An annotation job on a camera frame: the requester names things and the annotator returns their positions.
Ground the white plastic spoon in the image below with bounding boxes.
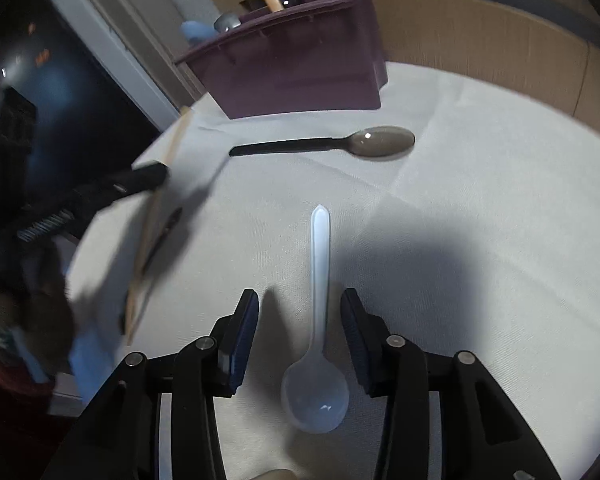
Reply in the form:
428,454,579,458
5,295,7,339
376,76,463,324
280,205,350,434

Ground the light blue plastic spoon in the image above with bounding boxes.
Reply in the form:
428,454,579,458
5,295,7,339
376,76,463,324
180,21,219,46

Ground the left gloved hand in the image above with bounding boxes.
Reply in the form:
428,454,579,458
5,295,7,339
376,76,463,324
0,242,76,396

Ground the purple plastic utensil caddy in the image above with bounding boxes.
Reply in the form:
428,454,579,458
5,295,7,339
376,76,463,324
179,0,388,119

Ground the black refrigerator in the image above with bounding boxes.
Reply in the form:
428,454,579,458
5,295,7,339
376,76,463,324
0,0,158,198

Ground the stainless steel spoon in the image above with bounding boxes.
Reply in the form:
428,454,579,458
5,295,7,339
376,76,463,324
213,12,242,34

